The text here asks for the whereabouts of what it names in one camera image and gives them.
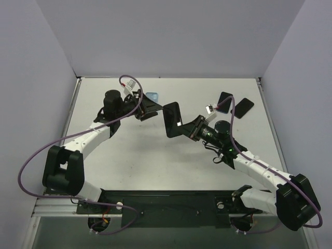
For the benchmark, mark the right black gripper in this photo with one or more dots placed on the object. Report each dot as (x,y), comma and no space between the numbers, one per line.
(196,128)

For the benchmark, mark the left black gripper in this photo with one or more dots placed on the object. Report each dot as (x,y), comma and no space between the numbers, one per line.
(141,105)

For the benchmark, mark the light blue cased phone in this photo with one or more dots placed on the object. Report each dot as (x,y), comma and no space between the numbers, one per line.
(152,96)

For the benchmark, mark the blue phone black screen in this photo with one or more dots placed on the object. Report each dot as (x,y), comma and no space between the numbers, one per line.
(224,103)

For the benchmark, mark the black phone from blue case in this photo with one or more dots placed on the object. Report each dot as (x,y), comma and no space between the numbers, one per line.
(243,107)

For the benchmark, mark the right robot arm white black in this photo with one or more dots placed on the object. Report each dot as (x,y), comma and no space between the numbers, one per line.
(290,198)

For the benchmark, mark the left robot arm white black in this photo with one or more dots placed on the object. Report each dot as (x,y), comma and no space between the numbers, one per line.
(64,168)

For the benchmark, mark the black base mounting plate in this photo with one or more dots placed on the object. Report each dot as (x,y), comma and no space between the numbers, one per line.
(179,208)

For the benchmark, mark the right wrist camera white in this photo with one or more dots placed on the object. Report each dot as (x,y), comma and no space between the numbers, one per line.
(211,112)

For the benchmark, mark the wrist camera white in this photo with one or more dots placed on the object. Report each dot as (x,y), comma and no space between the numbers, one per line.
(211,112)
(128,87)

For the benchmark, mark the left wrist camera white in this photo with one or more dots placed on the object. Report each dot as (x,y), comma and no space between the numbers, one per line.
(128,87)

